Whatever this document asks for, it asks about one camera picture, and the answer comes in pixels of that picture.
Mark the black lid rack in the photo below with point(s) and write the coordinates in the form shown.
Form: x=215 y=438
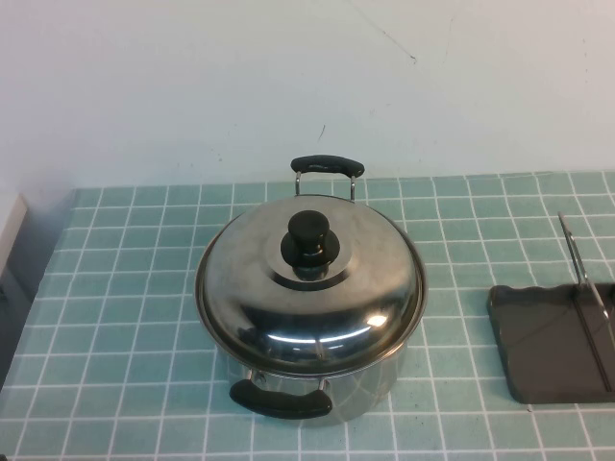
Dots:
x=543 y=346

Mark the teal checkered tablecloth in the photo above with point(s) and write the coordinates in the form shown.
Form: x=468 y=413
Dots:
x=120 y=336

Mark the stainless steel pot lid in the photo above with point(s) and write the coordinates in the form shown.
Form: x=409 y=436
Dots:
x=250 y=269

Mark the beige box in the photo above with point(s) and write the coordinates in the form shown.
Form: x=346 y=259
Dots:
x=12 y=225

